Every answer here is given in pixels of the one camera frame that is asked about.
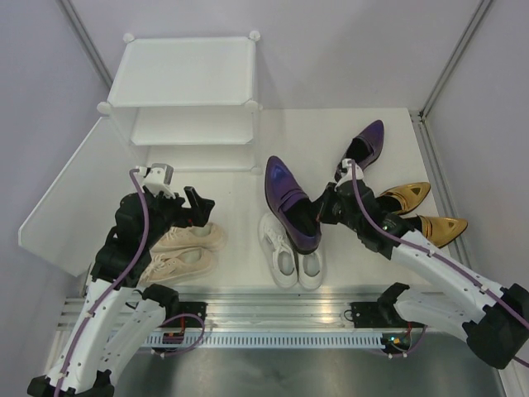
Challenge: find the white plastic shoe cabinet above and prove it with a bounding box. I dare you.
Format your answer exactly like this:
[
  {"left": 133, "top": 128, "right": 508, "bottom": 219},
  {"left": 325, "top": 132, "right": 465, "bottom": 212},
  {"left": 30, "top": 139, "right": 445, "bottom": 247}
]
[{"left": 98, "top": 31, "right": 262, "bottom": 175}]

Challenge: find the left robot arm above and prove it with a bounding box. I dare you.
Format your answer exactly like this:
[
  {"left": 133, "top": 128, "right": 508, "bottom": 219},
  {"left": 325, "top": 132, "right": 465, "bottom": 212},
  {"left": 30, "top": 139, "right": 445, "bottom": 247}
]
[{"left": 27, "top": 186, "right": 215, "bottom": 396}]

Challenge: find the left white sneaker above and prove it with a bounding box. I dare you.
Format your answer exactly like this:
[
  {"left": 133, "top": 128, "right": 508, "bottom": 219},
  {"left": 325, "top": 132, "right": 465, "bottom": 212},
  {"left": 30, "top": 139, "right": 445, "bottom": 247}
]
[{"left": 258, "top": 213, "right": 298, "bottom": 289}]

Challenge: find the white cabinet door panel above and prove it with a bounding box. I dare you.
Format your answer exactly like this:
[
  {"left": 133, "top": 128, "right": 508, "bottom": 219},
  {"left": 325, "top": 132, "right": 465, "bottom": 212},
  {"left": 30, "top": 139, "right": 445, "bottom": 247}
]
[{"left": 18, "top": 117, "right": 142, "bottom": 276}]

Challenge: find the upper beige sneaker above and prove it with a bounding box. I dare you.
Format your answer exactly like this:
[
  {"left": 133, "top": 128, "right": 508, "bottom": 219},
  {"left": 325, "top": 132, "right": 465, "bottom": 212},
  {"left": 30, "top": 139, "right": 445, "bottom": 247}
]
[{"left": 151, "top": 222, "right": 227, "bottom": 252}]

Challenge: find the white slotted cable duct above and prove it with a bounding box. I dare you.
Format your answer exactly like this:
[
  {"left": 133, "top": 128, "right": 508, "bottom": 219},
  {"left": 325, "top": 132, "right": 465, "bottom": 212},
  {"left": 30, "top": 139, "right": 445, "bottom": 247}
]
[{"left": 142, "top": 333, "right": 384, "bottom": 349}]

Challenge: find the purple loafer shoe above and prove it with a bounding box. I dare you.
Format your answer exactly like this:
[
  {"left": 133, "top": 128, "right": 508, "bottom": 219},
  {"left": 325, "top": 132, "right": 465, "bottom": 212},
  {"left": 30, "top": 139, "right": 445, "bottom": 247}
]
[
  {"left": 342, "top": 120, "right": 384, "bottom": 170},
  {"left": 264, "top": 155, "right": 322, "bottom": 255}
]

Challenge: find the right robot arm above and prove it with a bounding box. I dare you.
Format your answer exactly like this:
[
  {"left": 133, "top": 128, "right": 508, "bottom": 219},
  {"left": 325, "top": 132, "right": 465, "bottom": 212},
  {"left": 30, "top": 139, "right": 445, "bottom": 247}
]
[{"left": 317, "top": 180, "right": 528, "bottom": 369}]

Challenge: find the lower beige sneaker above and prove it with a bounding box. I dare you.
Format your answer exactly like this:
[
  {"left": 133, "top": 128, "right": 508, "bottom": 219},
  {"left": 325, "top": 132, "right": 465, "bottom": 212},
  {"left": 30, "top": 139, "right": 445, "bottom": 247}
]
[{"left": 138, "top": 247, "right": 217, "bottom": 287}]

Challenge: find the right white sneaker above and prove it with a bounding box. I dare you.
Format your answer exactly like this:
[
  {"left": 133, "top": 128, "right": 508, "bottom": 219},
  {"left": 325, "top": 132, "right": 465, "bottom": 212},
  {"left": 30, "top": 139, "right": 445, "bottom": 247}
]
[{"left": 295, "top": 247, "right": 326, "bottom": 290}]

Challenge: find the upper gold pointed shoe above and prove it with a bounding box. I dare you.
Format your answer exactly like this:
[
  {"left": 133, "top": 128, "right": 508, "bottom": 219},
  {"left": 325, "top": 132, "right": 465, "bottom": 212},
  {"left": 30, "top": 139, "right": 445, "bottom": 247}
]
[{"left": 376, "top": 182, "right": 431, "bottom": 215}]

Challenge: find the aluminium frame post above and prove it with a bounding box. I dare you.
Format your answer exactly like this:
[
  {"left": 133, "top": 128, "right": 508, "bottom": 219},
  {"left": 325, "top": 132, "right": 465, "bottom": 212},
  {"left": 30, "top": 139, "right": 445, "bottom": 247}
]
[
  {"left": 417, "top": 0, "right": 495, "bottom": 121},
  {"left": 56, "top": 0, "right": 113, "bottom": 89}
]

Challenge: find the gold pointed shoe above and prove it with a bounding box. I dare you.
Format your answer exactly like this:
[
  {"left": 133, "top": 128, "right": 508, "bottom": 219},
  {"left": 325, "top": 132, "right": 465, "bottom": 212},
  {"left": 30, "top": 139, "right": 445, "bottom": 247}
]
[
  {"left": 376, "top": 182, "right": 431, "bottom": 215},
  {"left": 406, "top": 215, "right": 468, "bottom": 248}
]

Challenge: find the aluminium rail base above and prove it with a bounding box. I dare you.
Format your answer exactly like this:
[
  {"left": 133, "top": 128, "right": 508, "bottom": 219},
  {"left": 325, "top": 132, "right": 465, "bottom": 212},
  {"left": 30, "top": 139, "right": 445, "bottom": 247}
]
[{"left": 57, "top": 268, "right": 508, "bottom": 332}]

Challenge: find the left aluminium frame post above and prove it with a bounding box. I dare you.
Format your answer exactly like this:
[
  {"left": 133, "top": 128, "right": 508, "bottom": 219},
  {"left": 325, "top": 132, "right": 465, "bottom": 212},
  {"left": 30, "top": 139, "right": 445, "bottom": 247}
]
[{"left": 56, "top": 0, "right": 113, "bottom": 89}]

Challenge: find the beige sneaker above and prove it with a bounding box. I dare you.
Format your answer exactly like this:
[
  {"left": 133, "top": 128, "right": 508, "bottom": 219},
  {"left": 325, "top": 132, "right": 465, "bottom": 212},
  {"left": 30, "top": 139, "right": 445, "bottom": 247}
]
[
  {"left": 151, "top": 222, "right": 227, "bottom": 252},
  {"left": 138, "top": 247, "right": 217, "bottom": 287}
]

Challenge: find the right aluminium frame post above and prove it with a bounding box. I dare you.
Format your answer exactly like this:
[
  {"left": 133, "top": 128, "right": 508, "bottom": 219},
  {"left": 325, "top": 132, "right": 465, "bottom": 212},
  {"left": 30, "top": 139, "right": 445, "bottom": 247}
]
[{"left": 417, "top": 0, "right": 495, "bottom": 121}]

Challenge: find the white sneaker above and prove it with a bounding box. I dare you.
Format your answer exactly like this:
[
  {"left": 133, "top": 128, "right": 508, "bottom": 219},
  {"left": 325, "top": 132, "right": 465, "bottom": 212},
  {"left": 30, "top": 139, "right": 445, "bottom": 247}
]
[
  {"left": 258, "top": 213, "right": 298, "bottom": 289},
  {"left": 295, "top": 247, "right": 326, "bottom": 290}
]

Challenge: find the lower gold pointed shoe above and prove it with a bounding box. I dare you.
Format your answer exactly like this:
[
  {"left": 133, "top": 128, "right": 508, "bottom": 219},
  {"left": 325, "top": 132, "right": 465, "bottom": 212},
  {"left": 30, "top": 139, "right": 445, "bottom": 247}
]
[{"left": 406, "top": 215, "right": 468, "bottom": 248}]

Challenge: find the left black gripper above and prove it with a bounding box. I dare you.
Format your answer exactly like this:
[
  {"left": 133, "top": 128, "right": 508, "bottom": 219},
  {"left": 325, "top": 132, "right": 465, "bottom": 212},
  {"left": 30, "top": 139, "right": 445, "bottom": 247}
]
[{"left": 143, "top": 185, "right": 215, "bottom": 247}]

